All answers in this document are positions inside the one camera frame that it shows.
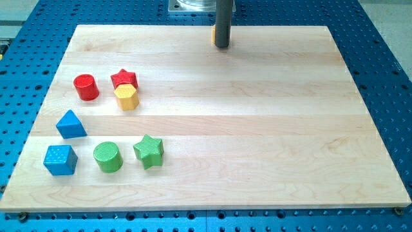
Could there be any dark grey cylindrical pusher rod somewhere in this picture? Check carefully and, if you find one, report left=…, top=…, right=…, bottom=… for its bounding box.
left=214, top=0, right=233, bottom=48

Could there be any red star block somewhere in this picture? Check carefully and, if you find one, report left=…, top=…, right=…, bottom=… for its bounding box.
left=111, top=69, right=138, bottom=89

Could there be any green star block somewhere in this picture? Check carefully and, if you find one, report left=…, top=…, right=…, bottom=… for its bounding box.
left=133, top=135, right=164, bottom=169

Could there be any yellow block behind rod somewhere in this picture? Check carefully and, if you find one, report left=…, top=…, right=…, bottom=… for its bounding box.
left=211, top=24, right=216, bottom=45

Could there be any light wooden board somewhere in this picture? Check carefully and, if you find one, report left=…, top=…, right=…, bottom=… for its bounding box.
left=1, top=25, right=411, bottom=212

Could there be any yellow hexagon block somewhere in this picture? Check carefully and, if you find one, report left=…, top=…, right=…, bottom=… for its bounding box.
left=114, top=84, right=139, bottom=111

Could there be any red cylinder block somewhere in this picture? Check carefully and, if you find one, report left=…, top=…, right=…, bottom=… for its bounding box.
left=73, top=74, right=100, bottom=101

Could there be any green cylinder block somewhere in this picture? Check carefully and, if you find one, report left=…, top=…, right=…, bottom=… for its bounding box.
left=93, top=141, right=123, bottom=173

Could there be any blue triangle block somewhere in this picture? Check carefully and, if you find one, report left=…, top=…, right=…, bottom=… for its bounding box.
left=56, top=110, right=87, bottom=139

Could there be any blue cube block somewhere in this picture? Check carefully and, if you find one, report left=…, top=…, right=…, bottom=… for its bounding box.
left=43, top=144, right=78, bottom=176

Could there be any right board clamp screw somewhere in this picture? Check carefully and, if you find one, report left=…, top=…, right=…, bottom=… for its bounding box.
left=393, top=207, right=404, bottom=216

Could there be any board clamp screw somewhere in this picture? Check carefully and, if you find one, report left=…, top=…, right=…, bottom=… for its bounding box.
left=17, top=212, right=29, bottom=223
left=393, top=207, right=404, bottom=216

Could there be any left board clamp screw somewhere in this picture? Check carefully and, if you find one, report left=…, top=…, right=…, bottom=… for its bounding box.
left=17, top=212, right=29, bottom=223

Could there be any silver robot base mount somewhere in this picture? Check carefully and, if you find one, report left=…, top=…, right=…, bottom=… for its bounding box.
left=168, top=0, right=217, bottom=15

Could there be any blue perforated metal base plate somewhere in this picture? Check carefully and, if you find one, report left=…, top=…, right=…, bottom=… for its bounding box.
left=1, top=1, right=411, bottom=231

